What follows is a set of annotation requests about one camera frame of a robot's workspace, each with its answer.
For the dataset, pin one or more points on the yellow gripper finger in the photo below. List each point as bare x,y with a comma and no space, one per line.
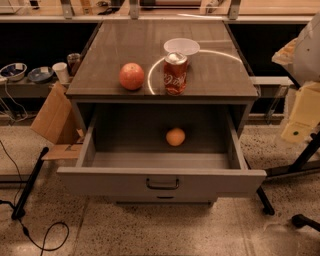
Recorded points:
295,132
306,108

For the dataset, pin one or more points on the small orange fruit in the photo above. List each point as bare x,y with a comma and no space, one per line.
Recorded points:
175,137

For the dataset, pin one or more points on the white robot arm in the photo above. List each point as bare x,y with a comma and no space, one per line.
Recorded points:
305,70

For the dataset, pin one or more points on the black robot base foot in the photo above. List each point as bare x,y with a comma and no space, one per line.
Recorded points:
299,221

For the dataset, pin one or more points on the grey drawer cabinet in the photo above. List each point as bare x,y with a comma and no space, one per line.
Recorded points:
215,75

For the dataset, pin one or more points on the open grey top drawer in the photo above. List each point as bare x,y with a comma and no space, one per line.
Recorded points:
126,143

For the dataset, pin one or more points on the black stand leg right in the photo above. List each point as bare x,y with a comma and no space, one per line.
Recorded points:
267,207

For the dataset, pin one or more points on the black stand leg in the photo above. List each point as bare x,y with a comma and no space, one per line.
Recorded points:
267,207
18,209

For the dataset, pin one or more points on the white plastic bowl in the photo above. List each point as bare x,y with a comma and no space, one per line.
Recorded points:
186,46

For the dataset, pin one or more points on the red cola can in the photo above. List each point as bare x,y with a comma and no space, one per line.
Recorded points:
175,73

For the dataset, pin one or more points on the red apple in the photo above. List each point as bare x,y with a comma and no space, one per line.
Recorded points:
131,76

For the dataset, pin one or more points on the dark glass jar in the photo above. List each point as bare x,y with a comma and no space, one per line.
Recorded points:
73,61

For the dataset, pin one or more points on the brown cardboard box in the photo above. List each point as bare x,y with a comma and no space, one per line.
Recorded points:
56,122

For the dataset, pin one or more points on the white paper cup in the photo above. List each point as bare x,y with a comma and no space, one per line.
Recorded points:
61,70

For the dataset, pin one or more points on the blue bowl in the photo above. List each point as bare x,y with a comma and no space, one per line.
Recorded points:
40,75

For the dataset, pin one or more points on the white bowl with contents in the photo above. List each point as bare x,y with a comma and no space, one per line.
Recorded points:
14,72

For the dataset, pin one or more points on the black stand leg left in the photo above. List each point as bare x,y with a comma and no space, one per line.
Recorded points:
18,209

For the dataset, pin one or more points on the black drawer handle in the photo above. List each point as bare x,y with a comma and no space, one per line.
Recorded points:
162,186

